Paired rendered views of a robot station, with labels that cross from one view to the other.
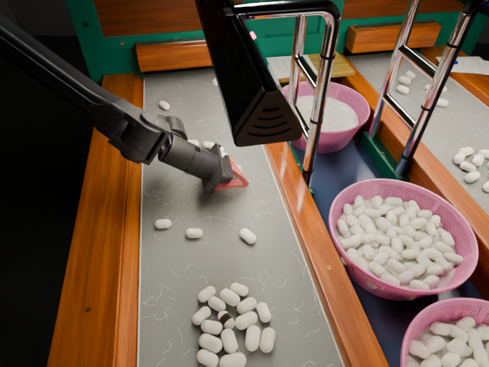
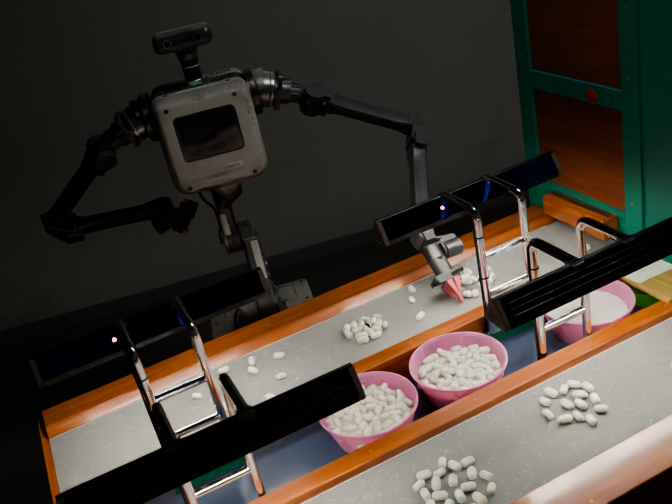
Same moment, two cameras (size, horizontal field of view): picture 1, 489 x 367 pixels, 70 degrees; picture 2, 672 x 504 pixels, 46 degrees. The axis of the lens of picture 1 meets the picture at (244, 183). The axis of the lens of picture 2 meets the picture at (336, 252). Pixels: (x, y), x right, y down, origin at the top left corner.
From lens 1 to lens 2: 2.13 m
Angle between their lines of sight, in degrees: 66
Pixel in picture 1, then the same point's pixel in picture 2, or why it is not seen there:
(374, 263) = (429, 363)
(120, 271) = (372, 288)
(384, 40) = not seen: outside the picture
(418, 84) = not seen: outside the picture
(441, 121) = (640, 373)
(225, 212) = (436, 305)
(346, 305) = (389, 353)
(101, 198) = (413, 263)
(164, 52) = (557, 205)
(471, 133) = (633, 392)
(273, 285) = (395, 335)
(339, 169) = not seen: hidden behind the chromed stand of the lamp
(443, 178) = (527, 373)
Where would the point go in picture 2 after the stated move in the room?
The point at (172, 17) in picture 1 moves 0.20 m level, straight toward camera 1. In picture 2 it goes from (581, 182) to (532, 202)
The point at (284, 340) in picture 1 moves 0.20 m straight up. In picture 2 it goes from (366, 347) to (354, 289)
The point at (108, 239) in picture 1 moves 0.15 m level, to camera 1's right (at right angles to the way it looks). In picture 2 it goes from (388, 277) to (402, 297)
